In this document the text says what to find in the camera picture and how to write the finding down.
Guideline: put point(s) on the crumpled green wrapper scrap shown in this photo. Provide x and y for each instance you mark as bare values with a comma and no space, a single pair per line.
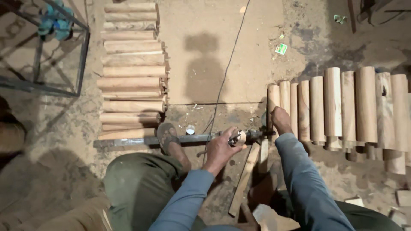
339,19

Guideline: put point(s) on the person's left foot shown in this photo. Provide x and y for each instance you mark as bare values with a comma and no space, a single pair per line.
179,157

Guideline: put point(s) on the person's leg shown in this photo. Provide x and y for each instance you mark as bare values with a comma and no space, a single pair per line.
369,218
138,189

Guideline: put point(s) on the long grey metal lathe bar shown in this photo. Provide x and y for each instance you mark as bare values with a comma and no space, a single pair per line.
141,141

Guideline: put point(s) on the row of thick wooden cylinders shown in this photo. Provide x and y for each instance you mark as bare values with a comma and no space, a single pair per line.
348,109

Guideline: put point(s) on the large brown log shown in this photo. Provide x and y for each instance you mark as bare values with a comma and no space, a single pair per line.
11,134

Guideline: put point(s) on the dark metal frame stand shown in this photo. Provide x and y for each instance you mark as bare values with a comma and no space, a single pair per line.
82,54

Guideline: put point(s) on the small wood offcut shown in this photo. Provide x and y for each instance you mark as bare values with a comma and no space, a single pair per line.
354,201
398,217
404,198

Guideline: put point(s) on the blue bundle on frame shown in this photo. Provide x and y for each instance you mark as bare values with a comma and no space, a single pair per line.
56,22

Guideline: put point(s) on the green and white packet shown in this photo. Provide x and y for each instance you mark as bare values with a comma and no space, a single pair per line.
281,48

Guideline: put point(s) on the short wooden stick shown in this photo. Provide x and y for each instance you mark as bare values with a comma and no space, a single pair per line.
264,152

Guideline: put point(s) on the person's right leg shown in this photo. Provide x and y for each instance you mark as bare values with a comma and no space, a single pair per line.
369,218

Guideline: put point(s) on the person's left leg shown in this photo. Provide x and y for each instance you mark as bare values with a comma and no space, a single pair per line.
138,189

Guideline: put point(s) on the person's right hand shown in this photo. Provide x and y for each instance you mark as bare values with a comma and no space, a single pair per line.
282,120

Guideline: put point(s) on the small round wooden knob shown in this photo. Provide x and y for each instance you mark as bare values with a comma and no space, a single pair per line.
239,138

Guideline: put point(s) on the person's right fingers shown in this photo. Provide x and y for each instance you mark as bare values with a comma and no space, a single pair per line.
274,117

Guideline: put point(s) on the pale wooden block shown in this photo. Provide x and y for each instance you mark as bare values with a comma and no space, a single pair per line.
273,221

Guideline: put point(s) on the long flat wooden plank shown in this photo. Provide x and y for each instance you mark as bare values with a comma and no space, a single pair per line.
244,181

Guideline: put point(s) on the brown sandal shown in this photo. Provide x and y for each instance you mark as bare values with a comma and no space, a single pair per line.
167,134

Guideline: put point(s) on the rough wooden slab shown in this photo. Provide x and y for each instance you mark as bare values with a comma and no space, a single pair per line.
77,216

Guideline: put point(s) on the dark wooden slat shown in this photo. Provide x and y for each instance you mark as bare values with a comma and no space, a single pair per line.
352,16

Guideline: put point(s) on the row of turned wooden legs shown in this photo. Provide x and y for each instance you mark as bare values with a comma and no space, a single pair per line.
131,72

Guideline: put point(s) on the small white cup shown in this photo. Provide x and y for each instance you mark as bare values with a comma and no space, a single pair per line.
190,129

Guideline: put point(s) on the dark metal lathe spindle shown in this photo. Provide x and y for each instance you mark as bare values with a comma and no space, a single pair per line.
258,133

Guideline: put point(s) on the person's left hand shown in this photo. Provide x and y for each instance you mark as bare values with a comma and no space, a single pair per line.
220,150

